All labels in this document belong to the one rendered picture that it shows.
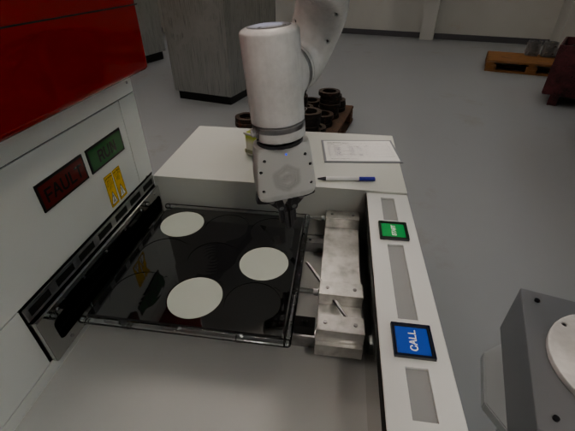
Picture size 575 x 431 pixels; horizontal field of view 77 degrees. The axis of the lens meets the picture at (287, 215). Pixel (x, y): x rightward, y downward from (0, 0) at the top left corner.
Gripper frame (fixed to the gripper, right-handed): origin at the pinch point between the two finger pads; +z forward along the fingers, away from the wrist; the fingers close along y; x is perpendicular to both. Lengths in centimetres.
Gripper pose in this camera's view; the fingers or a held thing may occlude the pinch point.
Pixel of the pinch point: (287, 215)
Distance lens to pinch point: 66.6
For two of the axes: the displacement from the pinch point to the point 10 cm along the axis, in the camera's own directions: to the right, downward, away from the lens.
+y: 9.6, -2.1, 1.6
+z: 0.8, 8.2, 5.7
